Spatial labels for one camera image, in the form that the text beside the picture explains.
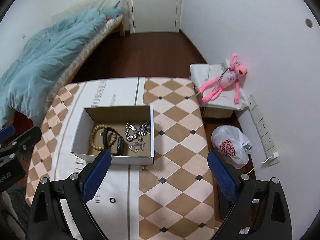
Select black smart watch band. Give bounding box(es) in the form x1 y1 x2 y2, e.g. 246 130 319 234
102 125 125 156

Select silver chain necklace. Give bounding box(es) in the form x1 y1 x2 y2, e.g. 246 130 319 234
128 139 147 153

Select white cardboard jewelry box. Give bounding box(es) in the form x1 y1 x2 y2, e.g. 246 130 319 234
71 105 155 165

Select white plastic shopping bag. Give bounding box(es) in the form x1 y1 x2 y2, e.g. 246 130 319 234
211 125 252 170

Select teal blue duvet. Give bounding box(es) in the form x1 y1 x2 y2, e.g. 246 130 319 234
1 8 125 127

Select checkered tablecloth with text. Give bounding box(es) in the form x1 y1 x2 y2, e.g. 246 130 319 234
25 77 216 239

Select white cloth covered box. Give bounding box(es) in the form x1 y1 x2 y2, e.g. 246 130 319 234
190 59 248 119

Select pink panther plush toy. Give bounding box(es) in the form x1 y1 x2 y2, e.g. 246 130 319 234
197 53 248 105

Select bed with patterned mattress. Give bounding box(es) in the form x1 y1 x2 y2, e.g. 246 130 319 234
47 0 127 102

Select white room door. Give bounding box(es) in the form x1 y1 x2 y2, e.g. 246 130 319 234
128 0 182 34

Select wooden bead bracelet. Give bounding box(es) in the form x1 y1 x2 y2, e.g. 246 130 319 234
89 123 118 152

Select white wall socket strip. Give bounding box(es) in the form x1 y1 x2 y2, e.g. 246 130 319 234
247 95 279 166

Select thick silver chain bracelet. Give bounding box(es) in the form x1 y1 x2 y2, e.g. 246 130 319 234
124 121 151 142

